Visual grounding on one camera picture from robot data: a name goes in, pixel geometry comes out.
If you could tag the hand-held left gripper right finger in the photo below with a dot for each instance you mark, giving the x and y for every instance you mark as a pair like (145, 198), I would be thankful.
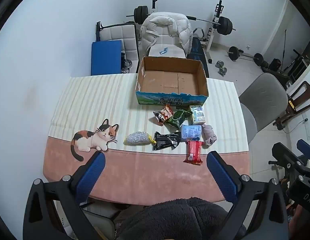
(222, 177)

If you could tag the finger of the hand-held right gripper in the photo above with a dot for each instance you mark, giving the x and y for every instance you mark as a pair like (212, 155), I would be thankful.
(285, 156)
(306, 148)

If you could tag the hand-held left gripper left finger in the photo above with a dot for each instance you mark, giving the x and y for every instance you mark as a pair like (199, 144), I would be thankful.
(91, 178)

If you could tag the red snack packet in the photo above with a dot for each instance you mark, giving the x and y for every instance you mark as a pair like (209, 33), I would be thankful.
(193, 152)

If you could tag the pale purple sock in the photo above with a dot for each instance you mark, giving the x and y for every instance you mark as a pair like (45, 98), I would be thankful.
(209, 136)

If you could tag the light blue tissue pack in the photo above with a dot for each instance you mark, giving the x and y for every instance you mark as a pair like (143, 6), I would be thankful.
(191, 132)

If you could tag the silver scrubbing sponge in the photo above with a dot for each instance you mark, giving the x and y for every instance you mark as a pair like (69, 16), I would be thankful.
(137, 138)

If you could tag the cream yellow food packet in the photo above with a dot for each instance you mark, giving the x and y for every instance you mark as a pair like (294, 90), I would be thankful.
(197, 115)

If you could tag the black snack packet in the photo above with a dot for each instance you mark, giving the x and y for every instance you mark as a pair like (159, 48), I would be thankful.
(165, 141)

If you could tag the green snack packet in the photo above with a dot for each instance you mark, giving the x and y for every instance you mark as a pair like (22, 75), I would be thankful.
(179, 118)

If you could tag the orange panda snack packet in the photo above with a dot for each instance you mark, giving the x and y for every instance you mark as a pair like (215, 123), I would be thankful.
(163, 116)

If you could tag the cardboard box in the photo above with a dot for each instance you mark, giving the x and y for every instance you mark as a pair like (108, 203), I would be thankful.
(170, 80)

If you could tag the brown wooden chair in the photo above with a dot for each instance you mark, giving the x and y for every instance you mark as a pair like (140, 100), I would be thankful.
(305, 90)

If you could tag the grey chair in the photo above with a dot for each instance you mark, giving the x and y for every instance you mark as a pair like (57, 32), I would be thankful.
(265, 97)

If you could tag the person's dark fleece garment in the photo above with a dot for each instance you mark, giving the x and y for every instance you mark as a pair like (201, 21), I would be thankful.
(175, 220)

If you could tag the striped cat print tablecloth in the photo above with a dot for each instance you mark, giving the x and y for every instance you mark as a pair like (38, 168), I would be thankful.
(94, 100)

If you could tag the black exercise equipment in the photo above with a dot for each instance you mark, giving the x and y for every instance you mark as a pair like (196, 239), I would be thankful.
(275, 65)

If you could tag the chrome dumbbell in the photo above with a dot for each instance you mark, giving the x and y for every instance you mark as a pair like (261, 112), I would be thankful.
(219, 64)
(222, 71)

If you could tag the black barbell on floor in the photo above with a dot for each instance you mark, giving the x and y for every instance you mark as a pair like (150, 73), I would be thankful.
(234, 53)

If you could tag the blue foam mat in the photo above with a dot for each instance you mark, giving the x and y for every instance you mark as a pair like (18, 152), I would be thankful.
(106, 57)

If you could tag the small blue packet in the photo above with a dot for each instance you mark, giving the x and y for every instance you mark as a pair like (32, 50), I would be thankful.
(163, 50)

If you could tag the racked black barbell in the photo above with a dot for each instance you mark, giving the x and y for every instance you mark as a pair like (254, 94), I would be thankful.
(225, 25)

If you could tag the white tufted chair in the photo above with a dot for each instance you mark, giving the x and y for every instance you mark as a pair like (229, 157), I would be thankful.
(119, 33)

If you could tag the white puffer jacket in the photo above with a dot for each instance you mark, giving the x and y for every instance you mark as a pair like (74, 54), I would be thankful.
(165, 30)

